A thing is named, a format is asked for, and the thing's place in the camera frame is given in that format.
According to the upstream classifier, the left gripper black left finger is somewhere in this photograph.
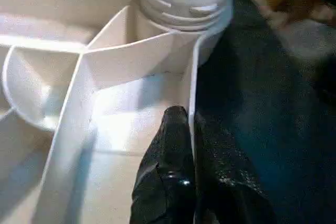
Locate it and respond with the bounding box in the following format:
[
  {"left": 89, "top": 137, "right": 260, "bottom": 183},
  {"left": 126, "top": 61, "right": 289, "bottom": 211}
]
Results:
[{"left": 129, "top": 105, "right": 197, "bottom": 224}]

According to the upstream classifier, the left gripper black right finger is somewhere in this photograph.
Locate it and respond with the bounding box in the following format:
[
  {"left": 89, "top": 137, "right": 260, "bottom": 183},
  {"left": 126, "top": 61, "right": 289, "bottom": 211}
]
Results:
[{"left": 194, "top": 111, "right": 278, "bottom": 224}]

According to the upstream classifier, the white plastic table top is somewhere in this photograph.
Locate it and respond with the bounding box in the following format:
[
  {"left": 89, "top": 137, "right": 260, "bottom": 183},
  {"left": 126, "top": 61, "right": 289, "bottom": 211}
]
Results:
[{"left": 0, "top": 0, "right": 235, "bottom": 224}]

